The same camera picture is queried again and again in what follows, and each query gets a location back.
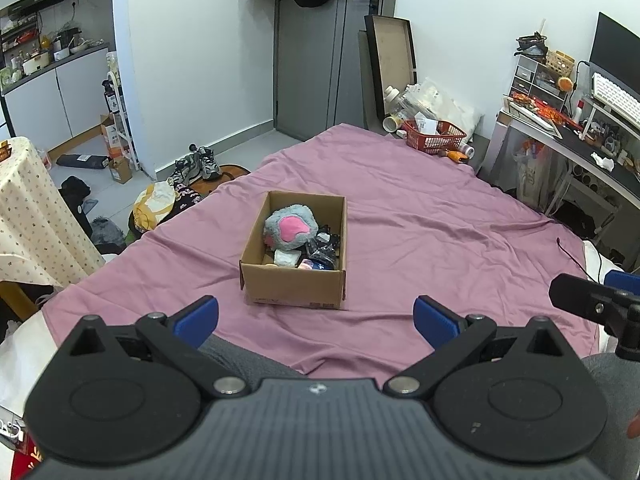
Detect white kitchen cabinet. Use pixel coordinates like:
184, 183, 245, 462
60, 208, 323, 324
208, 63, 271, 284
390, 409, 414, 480
0, 42, 123, 153

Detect black patterned cloth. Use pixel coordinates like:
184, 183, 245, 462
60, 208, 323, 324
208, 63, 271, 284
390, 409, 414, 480
167, 170, 206, 208

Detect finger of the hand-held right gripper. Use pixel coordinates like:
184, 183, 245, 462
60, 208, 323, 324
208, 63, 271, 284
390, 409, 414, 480
549, 274, 640, 361
604, 270, 640, 291

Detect pink bedsheet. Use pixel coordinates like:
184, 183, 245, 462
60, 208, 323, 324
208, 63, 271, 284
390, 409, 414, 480
42, 122, 608, 378

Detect black computer monitor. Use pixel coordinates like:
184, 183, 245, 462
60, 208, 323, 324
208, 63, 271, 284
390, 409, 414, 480
589, 11, 640, 96

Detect brown floor mat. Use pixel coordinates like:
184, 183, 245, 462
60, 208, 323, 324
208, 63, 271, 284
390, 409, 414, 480
192, 164, 251, 196

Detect range hood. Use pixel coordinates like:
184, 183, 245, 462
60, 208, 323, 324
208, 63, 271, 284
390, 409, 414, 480
0, 0, 83, 18

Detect leaning picture frame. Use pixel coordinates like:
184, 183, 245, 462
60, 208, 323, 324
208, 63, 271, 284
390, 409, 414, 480
364, 14, 418, 121

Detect narrow white storage rack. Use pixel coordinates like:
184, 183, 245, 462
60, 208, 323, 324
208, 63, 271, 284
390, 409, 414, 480
102, 52, 138, 171

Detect dotted cream tablecloth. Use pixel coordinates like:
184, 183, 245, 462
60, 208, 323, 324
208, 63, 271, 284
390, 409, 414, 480
0, 136, 106, 288

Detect wicker basket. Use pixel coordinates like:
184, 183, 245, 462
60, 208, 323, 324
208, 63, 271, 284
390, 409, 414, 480
545, 50, 576, 75

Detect yellow and white cloth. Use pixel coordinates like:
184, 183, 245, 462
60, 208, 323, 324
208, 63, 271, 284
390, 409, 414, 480
132, 182, 176, 231

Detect red plastic basket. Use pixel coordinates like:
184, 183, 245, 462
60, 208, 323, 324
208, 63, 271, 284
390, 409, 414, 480
402, 119, 467, 156

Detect grey plush toy pink patch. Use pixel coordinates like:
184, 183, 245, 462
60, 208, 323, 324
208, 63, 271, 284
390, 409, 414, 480
263, 204, 319, 252

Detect clear plastic bag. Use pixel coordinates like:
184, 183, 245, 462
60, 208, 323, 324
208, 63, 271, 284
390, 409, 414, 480
400, 77, 451, 123

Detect grey desktop drawer organizer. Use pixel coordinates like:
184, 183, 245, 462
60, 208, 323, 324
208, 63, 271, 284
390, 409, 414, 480
510, 54, 568, 111

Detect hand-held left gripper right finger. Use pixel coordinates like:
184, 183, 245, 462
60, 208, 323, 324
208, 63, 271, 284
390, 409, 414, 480
382, 296, 583, 399

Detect brown cardboard box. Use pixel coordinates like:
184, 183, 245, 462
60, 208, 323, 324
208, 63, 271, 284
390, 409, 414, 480
239, 191, 347, 310

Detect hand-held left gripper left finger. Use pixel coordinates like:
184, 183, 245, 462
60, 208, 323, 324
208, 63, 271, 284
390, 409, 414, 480
60, 296, 251, 399

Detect flat black bag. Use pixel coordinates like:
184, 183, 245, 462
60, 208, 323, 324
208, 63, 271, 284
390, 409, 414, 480
56, 154, 113, 170

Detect black glittery cloth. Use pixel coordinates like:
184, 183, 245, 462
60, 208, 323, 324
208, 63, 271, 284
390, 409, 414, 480
302, 232, 342, 271

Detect white pillow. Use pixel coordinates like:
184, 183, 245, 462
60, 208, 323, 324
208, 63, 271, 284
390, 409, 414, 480
440, 95, 486, 141

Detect black clothes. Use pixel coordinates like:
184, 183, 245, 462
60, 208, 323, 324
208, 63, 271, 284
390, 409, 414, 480
59, 176, 92, 211

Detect small cardboard box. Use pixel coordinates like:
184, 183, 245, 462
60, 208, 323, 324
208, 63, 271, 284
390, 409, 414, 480
107, 156, 133, 184

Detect white keyboard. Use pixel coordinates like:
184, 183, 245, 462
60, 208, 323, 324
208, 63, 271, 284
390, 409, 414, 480
591, 72, 640, 128

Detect thin black cable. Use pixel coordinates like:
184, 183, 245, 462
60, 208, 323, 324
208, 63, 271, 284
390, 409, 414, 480
556, 237, 588, 281

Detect black top desk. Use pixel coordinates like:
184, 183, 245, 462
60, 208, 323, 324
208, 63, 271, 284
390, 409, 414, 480
495, 105, 640, 211

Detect person's grey trousers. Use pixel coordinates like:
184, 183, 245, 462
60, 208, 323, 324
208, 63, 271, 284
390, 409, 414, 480
197, 335, 640, 480

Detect white bag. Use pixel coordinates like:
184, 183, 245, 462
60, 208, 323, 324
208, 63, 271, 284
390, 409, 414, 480
515, 140, 553, 206

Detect grey furry item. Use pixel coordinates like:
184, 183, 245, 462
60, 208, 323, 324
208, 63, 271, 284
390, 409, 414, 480
90, 216, 126, 253

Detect grey door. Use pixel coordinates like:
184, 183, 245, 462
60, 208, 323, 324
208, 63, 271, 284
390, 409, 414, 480
272, 0, 401, 143

